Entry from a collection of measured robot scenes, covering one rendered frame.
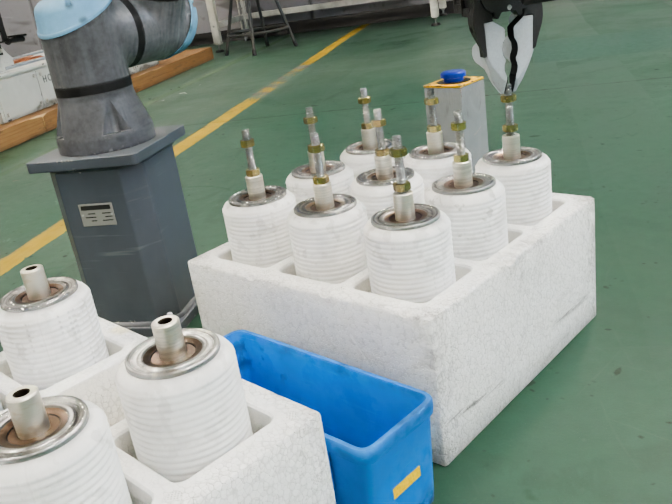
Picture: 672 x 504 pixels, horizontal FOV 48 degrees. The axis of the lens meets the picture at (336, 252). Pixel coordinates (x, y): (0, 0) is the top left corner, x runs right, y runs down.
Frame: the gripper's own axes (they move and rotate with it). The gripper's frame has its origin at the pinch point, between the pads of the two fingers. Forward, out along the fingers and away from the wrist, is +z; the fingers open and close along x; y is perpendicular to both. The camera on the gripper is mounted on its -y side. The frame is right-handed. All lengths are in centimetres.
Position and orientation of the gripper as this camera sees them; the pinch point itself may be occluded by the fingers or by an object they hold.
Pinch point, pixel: (509, 82)
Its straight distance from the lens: 98.0
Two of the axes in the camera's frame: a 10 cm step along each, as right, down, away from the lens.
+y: -2.8, -3.2, 9.1
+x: -9.5, 2.3, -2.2
